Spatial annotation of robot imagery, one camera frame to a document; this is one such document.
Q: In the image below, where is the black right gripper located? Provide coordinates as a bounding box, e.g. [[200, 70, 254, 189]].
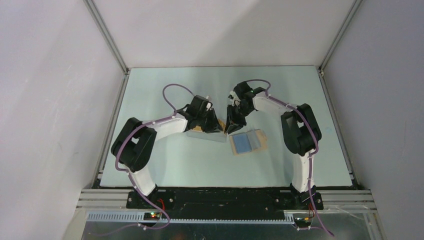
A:
[[224, 103, 254, 134]]

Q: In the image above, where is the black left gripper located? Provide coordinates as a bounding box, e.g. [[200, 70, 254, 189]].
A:
[[196, 108, 224, 134]]

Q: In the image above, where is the blue credit card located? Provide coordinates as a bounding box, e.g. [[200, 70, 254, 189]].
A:
[[232, 133, 252, 154]]

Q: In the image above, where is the beige leather card holder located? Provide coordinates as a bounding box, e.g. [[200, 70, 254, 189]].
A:
[[229, 129, 268, 156]]

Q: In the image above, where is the orange credit card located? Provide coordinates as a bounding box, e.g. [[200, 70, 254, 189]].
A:
[[192, 119, 226, 133]]

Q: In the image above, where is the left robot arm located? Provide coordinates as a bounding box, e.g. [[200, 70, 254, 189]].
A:
[[110, 95, 223, 208]]

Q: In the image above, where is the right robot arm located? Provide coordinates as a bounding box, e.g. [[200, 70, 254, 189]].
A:
[[224, 80, 322, 209]]

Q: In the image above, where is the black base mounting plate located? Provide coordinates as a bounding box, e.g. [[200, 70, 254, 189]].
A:
[[126, 186, 324, 220]]

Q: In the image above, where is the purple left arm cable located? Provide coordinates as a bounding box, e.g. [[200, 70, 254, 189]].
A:
[[114, 83, 196, 231]]

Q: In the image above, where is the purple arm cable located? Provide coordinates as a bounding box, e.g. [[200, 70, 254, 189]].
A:
[[114, 83, 196, 231], [245, 78, 335, 237]]

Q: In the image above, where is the grey slotted cable duct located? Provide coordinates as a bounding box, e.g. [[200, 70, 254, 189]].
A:
[[86, 211, 295, 225]]

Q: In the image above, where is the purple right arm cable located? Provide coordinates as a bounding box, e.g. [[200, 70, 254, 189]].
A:
[[245, 78, 335, 237]]

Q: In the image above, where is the right aluminium frame post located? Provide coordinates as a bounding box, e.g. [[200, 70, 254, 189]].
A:
[[318, 0, 364, 73]]

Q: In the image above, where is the aluminium frame post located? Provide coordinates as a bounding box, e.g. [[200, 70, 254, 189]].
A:
[[318, 0, 364, 73], [83, 0, 130, 75]]

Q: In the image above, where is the left aluminium frame post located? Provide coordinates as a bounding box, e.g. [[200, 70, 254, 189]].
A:
[[83, 0, 130, 75]]

